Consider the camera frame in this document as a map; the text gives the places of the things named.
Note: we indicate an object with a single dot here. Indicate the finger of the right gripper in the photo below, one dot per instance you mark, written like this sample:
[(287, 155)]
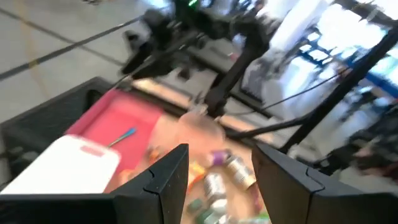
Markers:
[(158, 67), (136, 59)]

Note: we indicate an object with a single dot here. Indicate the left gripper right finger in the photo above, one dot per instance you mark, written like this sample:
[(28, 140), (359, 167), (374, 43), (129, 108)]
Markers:
[(280, 186)]

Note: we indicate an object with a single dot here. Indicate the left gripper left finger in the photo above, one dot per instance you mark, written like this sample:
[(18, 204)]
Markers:
[(161, 186)]

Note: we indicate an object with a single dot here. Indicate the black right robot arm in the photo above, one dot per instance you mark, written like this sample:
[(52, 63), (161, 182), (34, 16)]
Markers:
[(236, 62)]

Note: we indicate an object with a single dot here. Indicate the silver iridescent spoon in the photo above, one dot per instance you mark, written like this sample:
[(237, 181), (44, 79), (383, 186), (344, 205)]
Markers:
[(122, 137)]

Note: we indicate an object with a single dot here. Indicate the translucent peach bowl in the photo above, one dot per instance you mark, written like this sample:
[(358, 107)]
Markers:
[(199, 133)]

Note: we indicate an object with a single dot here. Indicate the red plastic tray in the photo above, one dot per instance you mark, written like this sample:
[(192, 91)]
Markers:
[(124, 124)]

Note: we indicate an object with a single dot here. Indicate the white plastic bin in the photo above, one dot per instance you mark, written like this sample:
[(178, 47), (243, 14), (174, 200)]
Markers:
[(62, 168)]

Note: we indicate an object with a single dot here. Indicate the black perforated panel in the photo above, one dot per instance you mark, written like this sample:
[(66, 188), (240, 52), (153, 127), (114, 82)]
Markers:
[(37, 124)]

